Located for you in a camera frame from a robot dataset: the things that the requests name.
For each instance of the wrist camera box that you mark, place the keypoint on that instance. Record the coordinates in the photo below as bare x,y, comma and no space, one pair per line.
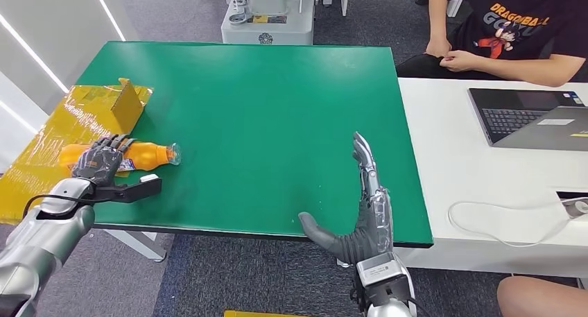
133,191
383,280

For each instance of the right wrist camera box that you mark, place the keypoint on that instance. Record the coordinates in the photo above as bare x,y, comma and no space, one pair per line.
383,280

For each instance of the yellow flat item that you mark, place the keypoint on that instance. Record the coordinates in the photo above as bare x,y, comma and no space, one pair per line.
257,314

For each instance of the yellow taped cardboard box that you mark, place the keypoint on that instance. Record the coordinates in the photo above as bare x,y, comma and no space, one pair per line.
59,126

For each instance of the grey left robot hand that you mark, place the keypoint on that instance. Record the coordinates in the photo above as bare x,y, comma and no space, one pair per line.
99,163

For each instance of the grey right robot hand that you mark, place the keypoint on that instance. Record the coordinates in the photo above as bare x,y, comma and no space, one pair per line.
374,227

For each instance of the dark grey laptop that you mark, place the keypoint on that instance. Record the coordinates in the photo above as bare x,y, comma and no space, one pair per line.
510,117

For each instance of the orange plastic bottle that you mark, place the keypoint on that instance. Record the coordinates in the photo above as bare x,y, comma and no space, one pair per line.
149,155

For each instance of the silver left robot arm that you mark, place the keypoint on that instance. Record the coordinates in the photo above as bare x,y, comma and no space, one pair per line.
41,241

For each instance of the seated person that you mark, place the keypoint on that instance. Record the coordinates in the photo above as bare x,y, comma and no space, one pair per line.
514,30

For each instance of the white table leg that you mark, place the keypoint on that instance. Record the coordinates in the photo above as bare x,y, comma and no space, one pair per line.
138,243

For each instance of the pale grey machine pedestal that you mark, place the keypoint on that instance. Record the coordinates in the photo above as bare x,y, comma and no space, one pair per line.
271,16

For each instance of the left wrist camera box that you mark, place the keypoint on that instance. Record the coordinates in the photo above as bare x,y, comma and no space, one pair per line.
133,191

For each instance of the person's knee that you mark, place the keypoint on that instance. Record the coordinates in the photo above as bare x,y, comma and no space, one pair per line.
542,299

